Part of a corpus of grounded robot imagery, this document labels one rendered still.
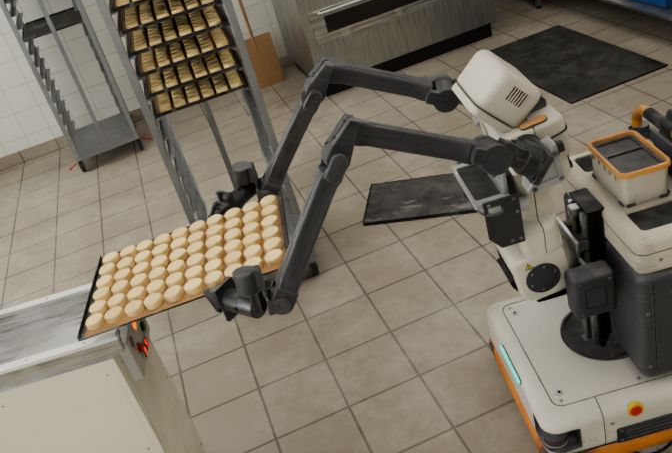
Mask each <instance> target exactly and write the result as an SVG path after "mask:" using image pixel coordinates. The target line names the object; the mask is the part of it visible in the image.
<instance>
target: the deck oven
mask: <svg viewBox="0 0 672 453"><path fill-rule="evenodd" d="M271 1H272V4H273V8H274V11H275V14H276V18H277V21H278V24H279V28H280V31H281V35H282V38H283V41H284V45H285V48H286V51H287V55H288V56H289V57H290V58H291V59H293V60H294V61H295V63H296V66H297V68H298V69H299V70H300V71H301V72H302V73H303V74H304V75H305V76H306V77H307V76H308V74H309V73H310V72H311V70H312V69H313V68H314V66H315V65H316V64H317V63H318V61H319V60H320V59H321V57H322V56H323V55H324V54H327V55H331V58H333V59H337V60H340V61H342V62H346V63H350V64H355V65H360V66H365V67H370V68H375V69H380V70H385V71H390V72H396V71H399V70H402V69H404V68H407V67H410V66H412V65H415V64H418V63H420V62H423V61H426V60H429V59H431V58H434V57H437V56H439V55H442V54H445V53H447V52H450V51H453V50H456V49H458V48H461V47H464V46H466V45H469V44H472V43H475V42H477V41H480V40H483V39H485V38H488V37H491V36H492V31H491V24H490V23H492V22H494V21H497V18H496V11H495V4H494V0H271Z"/></svg>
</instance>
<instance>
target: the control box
mask: <svg viewBox="0 0 672 453"><path fill-rule="evenodd" d="M141 322H144V323H145V324H146V331H144V332H143V331H142V329H141ZM136 325H137V329H135V328H134V326H133V323H130V324H128V325H125V326H122V327H119V330H120V331H121V332H120V336H121V338H122V340H123V342H124V344H125V352H123V353H120V355H121V357H122V359H123V360H124V362H125V364H126V366H127V368H128V370H129V372H130V374H131V375H132V377H133V379H134V381H137V380H140V379H144V376H145V368H146V360H147V355H148V354H146V353H148V347H149V334H150V326H149V324H148V322H147V320H146V318H144V319H141V320H139V321H136ZM130 336H132V337H133V340H134V347H133V346H132V345H131V343H130ZM145 339H146V341H147V343H148V344H146V343H145V342H146V341H145ZM140 342H141V343H142V344H143V347H145V348H146V350H147V351H146V352H145V350H144V351H143V352H142V353H140V352H139V350H138V343H140ZM147 346H148V347H147Z"/></svg>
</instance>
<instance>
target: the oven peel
mask: <svg viewBox="0 0 672 453"><path fill-rule="evenodd" d="M238 3H239V6H240V9H241V12H242V15H243V17H244V20H245V23H246V26H247V29H248V32H249V35H250V38H249V39H246V40H244V41H245V44H246V47H247V50H248V53H249V56H250V59H251V62H252V65H253V69H254V72H255V75H256V78H257V81H258V84H259V87H260V89H263V88H265V87H268V86H271V85H274V84H276V83H279V82H282V81H285V77H284V74H283V71H282V68H281V65H280V62H279V59H278V56H277V53H276V50H275V47H274V44H273V41H272V38H271V35H270V32H266V33H263V34H261V35H258V36H255V37H254V36H253V33H252V30H251V27H250V24H249V21H248V18H247V15H246V13H245V10H244V7H243V4H242V1H241V0H238Z"/></svg>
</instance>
